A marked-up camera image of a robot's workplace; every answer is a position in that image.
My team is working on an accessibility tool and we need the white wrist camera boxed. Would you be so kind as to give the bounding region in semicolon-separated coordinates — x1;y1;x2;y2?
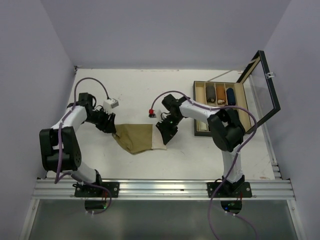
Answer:
148;108;156;118
102;98;119;113

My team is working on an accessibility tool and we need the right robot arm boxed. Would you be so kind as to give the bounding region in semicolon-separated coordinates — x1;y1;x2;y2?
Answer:
156;94;246;198

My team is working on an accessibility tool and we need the rolled orange underwear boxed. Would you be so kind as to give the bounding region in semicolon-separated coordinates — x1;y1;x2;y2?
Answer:
216;86;226;105

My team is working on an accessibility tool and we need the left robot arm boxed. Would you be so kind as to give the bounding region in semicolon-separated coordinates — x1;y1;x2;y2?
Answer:
39;92;120;199

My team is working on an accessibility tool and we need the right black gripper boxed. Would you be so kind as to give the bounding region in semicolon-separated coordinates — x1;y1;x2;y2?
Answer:
156;113;183;144

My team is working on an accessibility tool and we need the rolled navy underwear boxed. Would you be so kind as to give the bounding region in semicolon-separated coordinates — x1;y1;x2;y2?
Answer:
226;87;236;106

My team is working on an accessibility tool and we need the rolled cream underwear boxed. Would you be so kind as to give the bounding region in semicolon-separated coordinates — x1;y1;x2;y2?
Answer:
197;121;208;132

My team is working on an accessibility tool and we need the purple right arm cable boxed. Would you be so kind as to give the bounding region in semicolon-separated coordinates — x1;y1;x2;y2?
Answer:
151;90;258;240

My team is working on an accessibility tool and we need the black compartment storage box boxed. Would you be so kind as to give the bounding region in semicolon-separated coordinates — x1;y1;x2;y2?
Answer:
193;50;281;127

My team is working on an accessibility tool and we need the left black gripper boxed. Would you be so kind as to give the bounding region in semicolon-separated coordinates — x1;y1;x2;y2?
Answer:
85;107;117;133

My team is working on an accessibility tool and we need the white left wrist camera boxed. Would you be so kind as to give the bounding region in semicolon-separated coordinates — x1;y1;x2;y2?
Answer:
102;98;119;113

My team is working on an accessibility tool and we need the khaki underwear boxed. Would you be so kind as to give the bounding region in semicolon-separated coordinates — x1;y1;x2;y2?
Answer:
112;124;167;155

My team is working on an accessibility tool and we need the aluminium mounting rail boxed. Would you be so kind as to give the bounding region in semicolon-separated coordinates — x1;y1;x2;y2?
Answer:
31;178;295;201

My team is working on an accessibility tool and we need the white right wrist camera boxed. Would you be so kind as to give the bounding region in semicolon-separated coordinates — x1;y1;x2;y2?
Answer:
148;108;156;118

